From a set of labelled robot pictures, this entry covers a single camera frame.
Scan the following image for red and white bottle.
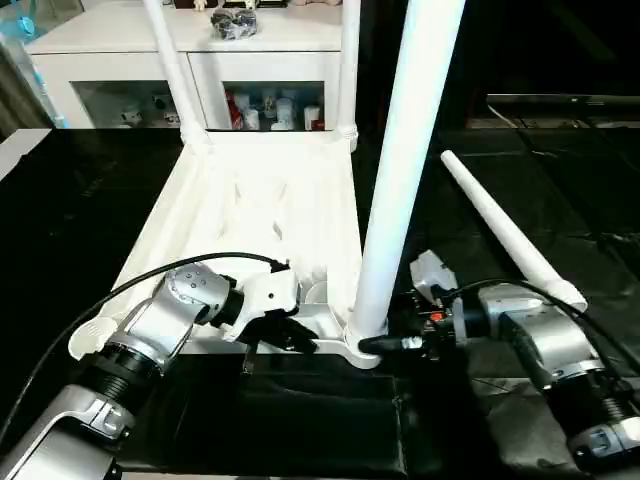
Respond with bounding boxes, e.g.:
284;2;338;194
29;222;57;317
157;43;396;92
225;92;245;130

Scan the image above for white flat board strip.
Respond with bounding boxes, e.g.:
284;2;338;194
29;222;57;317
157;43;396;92
0;128;52;182

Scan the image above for long black bar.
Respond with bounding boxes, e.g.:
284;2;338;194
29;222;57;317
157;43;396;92
487;93;640;106

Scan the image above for white plastic table leg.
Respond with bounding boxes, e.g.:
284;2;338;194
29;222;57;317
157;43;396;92
337;0;362;146
142;0;215;147
439;151;589;317
349;0;469;346

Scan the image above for dark crumpled plastic bag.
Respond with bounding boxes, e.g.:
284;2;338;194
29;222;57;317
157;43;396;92
209;7;261;41

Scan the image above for white plastic table top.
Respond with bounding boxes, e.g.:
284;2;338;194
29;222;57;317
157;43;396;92
67;127;391;371

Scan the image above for black mat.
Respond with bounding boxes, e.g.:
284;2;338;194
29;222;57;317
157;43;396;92
0;124;640;476

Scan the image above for white cabinet with glass doors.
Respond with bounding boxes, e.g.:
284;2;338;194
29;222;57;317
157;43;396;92
24;4;346;132

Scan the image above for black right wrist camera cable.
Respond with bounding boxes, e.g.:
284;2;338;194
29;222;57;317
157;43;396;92
442;278;640;381

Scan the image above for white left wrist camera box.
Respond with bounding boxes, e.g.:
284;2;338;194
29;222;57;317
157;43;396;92
219;264;301;344

